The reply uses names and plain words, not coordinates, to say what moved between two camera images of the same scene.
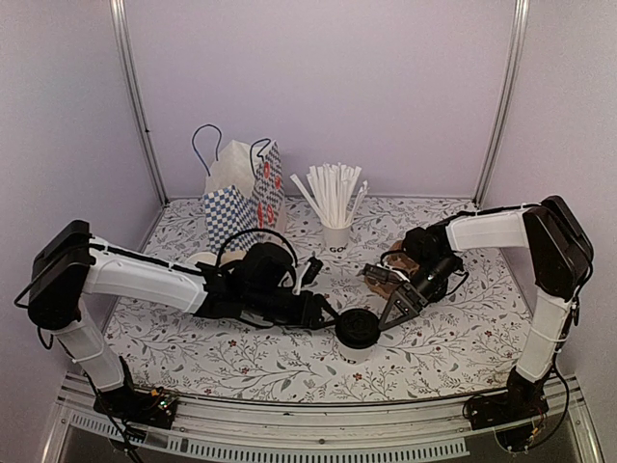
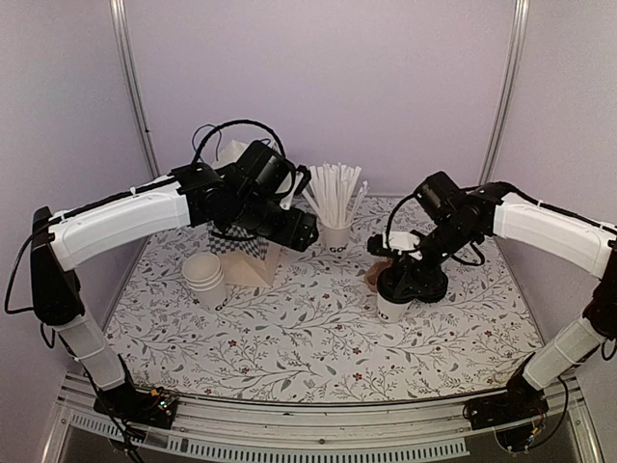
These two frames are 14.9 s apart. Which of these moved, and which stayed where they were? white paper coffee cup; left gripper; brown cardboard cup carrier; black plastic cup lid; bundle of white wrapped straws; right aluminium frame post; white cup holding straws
Moved: brown cardboard cup carrier; white paper coffee cup; black plastic cup lid; left gripper
Stayed: white cup holding straws; right aluminium frame post; bundle of white wrapped straws
